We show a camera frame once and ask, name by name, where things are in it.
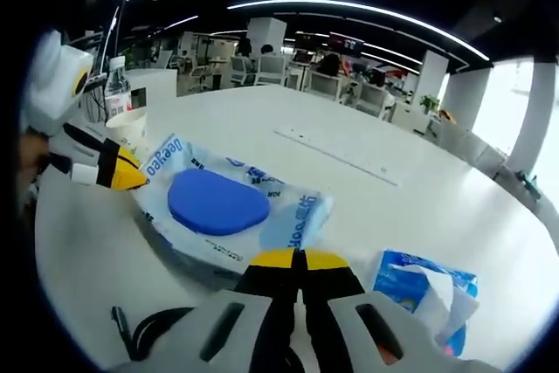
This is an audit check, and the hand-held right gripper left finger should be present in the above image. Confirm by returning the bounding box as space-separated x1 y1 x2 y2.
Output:
107 248 301 373

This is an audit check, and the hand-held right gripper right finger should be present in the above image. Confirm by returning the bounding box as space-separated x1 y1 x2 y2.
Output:
300 249 501 373

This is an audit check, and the white paper cup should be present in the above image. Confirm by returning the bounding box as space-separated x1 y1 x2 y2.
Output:
106 109 149 161

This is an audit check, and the clear plastic water bottle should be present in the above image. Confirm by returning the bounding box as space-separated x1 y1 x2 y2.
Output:
104 56 134 126

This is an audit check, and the blue tissue pack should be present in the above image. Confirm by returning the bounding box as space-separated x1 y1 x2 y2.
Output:
372 249 480 357

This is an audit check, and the person's left hand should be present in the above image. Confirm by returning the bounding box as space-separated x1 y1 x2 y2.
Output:
16 135 50 181

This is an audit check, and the white office chair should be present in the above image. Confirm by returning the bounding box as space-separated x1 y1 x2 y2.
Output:
257 54 287 86
357 83 390 119
308 71 344 101

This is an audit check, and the teal object on sill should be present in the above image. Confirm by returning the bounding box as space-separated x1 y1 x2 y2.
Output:
517 169 543 196

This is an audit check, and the potted green plant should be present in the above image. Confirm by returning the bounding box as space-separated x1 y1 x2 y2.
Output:
419 93 440 114

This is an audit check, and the hanging screen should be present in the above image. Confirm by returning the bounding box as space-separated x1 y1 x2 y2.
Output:
328 31 366 59

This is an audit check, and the long curved ceiling light strip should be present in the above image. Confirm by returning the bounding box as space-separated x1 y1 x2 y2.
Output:
227 0 492 61

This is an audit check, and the table cable slot cover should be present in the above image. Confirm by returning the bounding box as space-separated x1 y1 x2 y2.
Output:
273 128 401 188

